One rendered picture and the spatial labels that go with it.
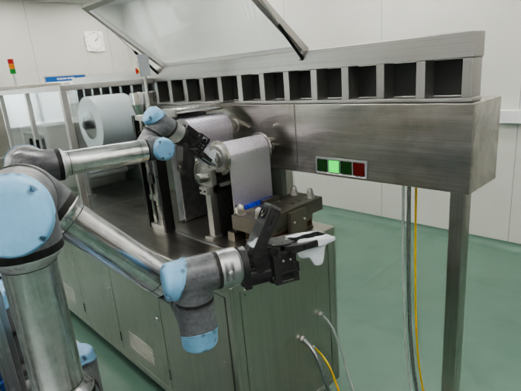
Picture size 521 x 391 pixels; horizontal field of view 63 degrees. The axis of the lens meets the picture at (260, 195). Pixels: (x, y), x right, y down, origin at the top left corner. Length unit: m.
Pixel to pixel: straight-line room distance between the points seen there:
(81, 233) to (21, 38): 6.46
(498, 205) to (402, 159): 2.51
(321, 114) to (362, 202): 2.94
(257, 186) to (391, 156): 0.60
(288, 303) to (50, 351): 1.16
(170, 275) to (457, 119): 1.07
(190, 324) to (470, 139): 1.06
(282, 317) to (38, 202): 1.29
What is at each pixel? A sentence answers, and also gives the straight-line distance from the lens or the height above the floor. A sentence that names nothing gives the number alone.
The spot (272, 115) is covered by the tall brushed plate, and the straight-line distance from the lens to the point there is 2.00.
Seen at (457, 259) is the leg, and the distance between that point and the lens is 1.86.
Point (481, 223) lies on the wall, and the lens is 4.19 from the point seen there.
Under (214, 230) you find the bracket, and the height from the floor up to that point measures 0.94.
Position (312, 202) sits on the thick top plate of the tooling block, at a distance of 1.89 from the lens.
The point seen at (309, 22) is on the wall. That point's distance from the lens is 4.84.
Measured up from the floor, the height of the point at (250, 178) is 1.14.
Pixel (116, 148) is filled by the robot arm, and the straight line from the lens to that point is 1.43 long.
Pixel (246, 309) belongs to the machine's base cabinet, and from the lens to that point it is 1.65.
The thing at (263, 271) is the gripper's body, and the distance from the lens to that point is 0.89.
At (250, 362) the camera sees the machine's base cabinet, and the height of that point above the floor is 0.51.
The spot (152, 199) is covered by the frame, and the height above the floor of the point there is 1.04.
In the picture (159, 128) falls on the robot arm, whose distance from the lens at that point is 1.60.
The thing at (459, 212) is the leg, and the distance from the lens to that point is 1.79.
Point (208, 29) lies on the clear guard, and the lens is 2.09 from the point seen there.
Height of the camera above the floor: 1.58
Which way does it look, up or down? 16 degrees down
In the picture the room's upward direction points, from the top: 5 degrees counter-clockwise
